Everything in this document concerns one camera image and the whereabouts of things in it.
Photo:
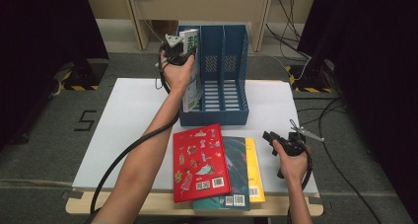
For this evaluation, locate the blue file rack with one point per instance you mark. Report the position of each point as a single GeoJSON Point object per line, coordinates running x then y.
{"type": "Point", "coordinates": [226, 99]}

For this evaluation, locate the stand base with hazard tape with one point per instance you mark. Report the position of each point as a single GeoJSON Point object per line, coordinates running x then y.
{"type": "Point", "coordinates": [83, 74]}
{"type": "Point", "coordinates": [312, 79]}

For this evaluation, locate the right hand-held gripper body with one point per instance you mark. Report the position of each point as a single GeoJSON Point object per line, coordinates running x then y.
{"type": "Point", "coordinates": [295, 141]}

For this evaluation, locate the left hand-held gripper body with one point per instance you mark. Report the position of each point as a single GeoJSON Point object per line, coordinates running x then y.
{"type": "Point", "coordinates": [173, 43]}

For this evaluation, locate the yellow book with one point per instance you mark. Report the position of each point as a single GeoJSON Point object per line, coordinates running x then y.
{"type": "Point", "coordinates": [254, 171]}

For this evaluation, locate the red book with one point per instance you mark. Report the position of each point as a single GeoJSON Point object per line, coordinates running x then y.
{"type": "Point", "coordinates": [200, 161]}

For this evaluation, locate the white picture book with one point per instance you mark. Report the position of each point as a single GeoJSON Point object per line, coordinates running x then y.
{"type": "Point", "coordinates": [192, 95]}

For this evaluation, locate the teal book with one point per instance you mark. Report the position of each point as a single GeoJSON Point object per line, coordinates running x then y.
{"type": "Point", "coordinates": [238, 171]}

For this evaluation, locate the black curtain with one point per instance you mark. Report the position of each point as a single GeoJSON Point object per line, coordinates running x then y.
{"type": "Point", "coordinates": [378, 69]}
{"type": "Point", "coordinates": [39, 46]}

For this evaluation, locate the person's right hand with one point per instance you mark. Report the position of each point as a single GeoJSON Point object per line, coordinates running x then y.
{"type": "Point", "coordinates": [292, 166]}

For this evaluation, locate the beige wooden desk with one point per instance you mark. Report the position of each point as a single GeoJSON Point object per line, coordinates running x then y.
{"type": "Point", "coordinates": [203, 3]}

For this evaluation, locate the person's left hand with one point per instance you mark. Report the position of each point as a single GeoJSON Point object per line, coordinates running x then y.
{"type": "Point", "coordinates": [177, 76]}

